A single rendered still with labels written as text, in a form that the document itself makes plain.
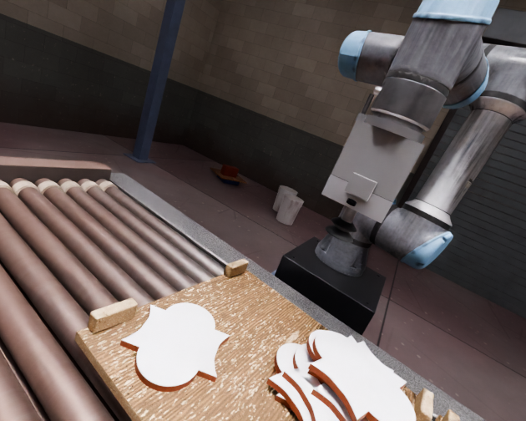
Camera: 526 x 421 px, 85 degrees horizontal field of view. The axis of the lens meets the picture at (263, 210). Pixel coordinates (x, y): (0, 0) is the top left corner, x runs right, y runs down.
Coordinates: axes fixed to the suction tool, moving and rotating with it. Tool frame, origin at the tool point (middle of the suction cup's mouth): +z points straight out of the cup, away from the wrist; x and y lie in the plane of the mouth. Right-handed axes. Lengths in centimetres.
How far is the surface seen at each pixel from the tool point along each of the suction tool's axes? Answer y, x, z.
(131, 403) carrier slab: -9.2, -22.9, 20.8
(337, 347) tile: 7.3, -2.4, 14.3
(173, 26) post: -332, 278, -64
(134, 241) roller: -37.8, 1.3, 23.6
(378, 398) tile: 13.7, -6.9, 14.1
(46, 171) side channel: -72, 2, 22
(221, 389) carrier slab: -2.8, -14.6, 20.7
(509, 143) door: 106, 456, -89
